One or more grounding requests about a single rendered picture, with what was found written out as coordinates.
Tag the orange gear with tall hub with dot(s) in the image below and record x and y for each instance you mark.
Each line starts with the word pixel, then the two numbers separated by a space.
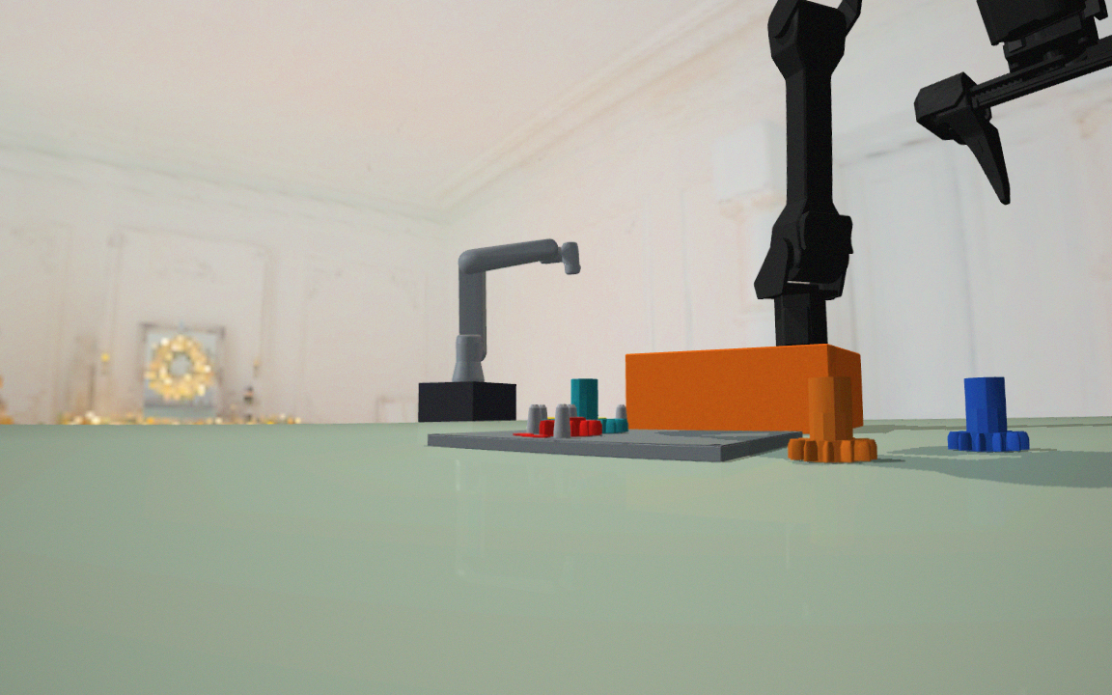
pixel 830 418

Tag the blue gear with tall hub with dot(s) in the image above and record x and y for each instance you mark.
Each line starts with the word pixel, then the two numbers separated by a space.
pixel 986 419

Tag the red gear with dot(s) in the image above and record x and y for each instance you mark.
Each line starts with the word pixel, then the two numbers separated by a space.
pixel 579 427

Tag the teal gear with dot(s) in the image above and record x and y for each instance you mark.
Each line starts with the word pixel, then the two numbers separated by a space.
pixel 584 394

